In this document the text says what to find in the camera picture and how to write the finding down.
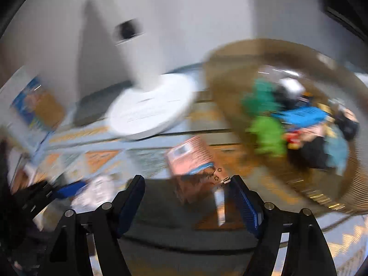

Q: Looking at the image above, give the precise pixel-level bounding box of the brown ribbed glass bowl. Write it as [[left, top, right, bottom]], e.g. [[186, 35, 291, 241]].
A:
[[203, 38, 368, 215]]

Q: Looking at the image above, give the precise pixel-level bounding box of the small white box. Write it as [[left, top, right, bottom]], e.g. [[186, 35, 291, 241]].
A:
[[277, 78, 305, 104]]

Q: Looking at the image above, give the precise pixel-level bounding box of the teal cloth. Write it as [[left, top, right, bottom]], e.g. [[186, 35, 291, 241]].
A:
[[325, 132, 350, 176]]

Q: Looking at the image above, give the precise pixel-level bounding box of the black round object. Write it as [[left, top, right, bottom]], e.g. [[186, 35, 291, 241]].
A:
[[333, 108, 360, 141]]

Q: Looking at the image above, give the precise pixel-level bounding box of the green fuzzy toy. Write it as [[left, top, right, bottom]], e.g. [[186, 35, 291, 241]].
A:
[[241, 79, 288, 157]]

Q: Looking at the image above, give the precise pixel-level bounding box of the patterned blue mat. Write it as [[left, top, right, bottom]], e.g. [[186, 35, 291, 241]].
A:
[[9, 63, 368, 276]]

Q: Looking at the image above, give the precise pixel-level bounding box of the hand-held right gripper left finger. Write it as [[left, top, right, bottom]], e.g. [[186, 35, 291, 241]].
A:
[[39, 175, 146, 276]]

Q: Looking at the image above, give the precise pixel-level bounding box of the black monitor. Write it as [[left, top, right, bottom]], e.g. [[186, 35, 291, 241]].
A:
[[325, 0, 368, 35]]

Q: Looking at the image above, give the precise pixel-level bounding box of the brown cardboard box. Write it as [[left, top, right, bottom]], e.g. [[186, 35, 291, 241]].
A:
[[32, 92, 65, 130]]

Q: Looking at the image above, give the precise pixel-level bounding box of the pink printed box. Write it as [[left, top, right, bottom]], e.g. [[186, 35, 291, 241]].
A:
[[164, 136, 230, 204]]

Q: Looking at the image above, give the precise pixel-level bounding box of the dark object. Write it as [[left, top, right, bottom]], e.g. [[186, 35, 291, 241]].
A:
[[287, 136, 331, 169]]

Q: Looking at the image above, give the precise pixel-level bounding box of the colourful book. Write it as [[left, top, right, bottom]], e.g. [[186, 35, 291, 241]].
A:
[[11, 76, 46, 133]]

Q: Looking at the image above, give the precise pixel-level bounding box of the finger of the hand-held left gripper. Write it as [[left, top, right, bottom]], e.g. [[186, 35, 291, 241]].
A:
[[11, 180, 87, 222]]

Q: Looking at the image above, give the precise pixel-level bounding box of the white fan stand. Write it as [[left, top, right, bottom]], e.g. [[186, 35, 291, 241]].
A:
[[108, 0, 196, 141]]

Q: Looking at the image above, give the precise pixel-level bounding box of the white printed small object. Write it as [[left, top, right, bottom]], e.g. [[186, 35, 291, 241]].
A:
[[72, 175, 118, 210]]

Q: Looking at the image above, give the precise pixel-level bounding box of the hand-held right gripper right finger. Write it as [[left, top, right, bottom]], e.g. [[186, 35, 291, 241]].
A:
[[230, 175, 337, 276]]

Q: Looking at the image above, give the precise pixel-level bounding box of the blue toy block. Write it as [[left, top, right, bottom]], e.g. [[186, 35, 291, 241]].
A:
[[272, 106, 330, 128]]

